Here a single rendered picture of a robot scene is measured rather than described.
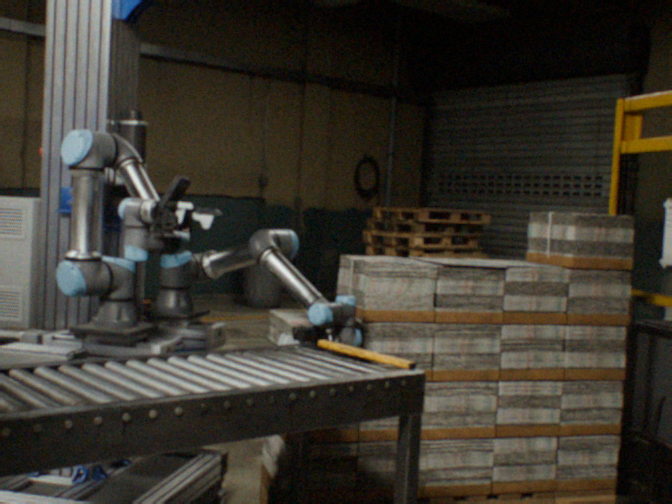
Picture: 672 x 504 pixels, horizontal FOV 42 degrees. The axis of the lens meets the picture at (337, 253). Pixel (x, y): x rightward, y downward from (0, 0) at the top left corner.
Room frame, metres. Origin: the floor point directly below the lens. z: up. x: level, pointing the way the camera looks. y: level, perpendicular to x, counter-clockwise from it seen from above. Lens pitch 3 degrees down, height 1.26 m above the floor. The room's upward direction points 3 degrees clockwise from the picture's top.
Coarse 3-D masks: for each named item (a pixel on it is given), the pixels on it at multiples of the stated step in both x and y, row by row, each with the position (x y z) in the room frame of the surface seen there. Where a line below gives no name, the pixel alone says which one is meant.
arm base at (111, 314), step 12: (108, 300) 2.87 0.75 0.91; (120, 300) 2.87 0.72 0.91; (132, 300) 2.92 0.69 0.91; (96, 312) 2.90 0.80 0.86; (108, 312) 2.86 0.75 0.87; (120, 312) 2.87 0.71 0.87; (132, 312) 2.90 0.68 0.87; (96, 324) 2.87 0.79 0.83; (108, 324) 2.85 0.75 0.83; (120, 324) 2.86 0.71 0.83; (132, 324) 2.89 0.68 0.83
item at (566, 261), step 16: (528, 256) 3.84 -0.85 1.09; (544, 256) 3.71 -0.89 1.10; (560, 256) 3.59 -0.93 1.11; (576, 320) 3.51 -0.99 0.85; (592, 320) 3.53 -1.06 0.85; (608, 320) 3.56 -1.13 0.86; (624, 320) 3.58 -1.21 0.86; (560, 432) 3.50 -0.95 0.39; (576, 432) 3.52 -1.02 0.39; (592, 432) 3.54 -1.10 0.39; (608, 432) 3.57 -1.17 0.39; (576, 480) 3.53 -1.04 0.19; (592, 480) 3.55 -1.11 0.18; (608, 480) 3.57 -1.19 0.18
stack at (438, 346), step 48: (384, 336) 3.27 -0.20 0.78; (432, 336) 3.33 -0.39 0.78; (480, 336) 3.39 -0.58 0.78; (528, 336) 3.46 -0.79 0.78; (432, 384) 3.33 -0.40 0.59; (480, 384) 3.39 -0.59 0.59; (528, 384) 3.45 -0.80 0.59; (288, 480) 3.17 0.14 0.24; (336, 480) 3.23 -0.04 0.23; (384, 480) 3.28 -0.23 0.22; (432, 480) 3.34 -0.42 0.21; (480, 480) 3.41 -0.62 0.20; (528, 480) 3.47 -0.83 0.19
